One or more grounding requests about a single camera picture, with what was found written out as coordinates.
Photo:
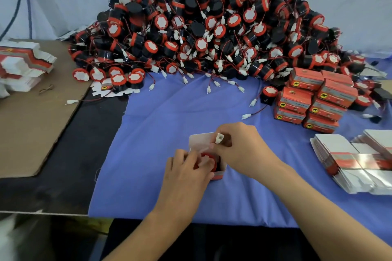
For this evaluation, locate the pile of black red buzzers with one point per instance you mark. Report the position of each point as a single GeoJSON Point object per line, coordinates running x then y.
{"type": "Point", "coordinates": [208, 31]}

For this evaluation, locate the person's right forearm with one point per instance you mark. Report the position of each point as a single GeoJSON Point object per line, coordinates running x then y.
{"type": "Point", "coordinates": [331, 215]}

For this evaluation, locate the person's left hand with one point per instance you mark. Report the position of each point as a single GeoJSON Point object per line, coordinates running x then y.
{"type": "Point", "coordinates": [184, 187]}

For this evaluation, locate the person's right hand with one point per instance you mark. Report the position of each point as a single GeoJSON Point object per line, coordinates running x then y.
{"type": "Point", "coordinates": [248, 151]}

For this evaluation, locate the stack of paper boxes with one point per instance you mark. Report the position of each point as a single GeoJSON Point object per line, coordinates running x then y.
{"type": "Point", "coordinates": [349, 160]}
{"type": "Point", "coordinates": [24, 65]}

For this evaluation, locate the blue cloth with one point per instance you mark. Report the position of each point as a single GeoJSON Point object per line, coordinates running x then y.
{"type": "Point", "coordinates": [153, 129]}

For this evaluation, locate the person's left forearm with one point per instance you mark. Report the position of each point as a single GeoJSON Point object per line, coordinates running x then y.
{"type": "Point", "coordinates": [147, 239]}

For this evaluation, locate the rubber band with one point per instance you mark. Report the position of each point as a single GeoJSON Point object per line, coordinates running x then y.
{"type": "Point", "coordinates": [46, 88]}

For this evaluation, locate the single red black buzzer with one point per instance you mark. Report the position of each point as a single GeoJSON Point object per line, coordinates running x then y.
{"type": "Point", "coordinates": [269, 92]}
{"type": "Point", "coordinates": [209, 160]}

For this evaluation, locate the brown cardboard sheet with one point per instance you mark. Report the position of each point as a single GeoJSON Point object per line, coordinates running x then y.
{"type": "Point", "coordinates": [30, 135]}

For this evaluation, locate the orange white paper box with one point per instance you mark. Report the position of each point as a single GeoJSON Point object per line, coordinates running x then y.
{"type": "Point", "coordinates": [337, 76]}
{"type": "Point", "coordinates": [321, 125]}
{"type": "Point", "coordinates": [297, 95]}
{"type": "Point", "coordinates": [199, 141]}
{"type": "Point", "coordinates": [291, 114]}
{"type": "Point", "coordinates": [328, 111]}
{"type": "Point", "coordinates": [306, 77]}
{"type": "Point", "coordinates": [338, 92]}
{"type": "Point", "coordinates": [288, 119]}
{"type": "Point", "coordinates": [294, 107]}

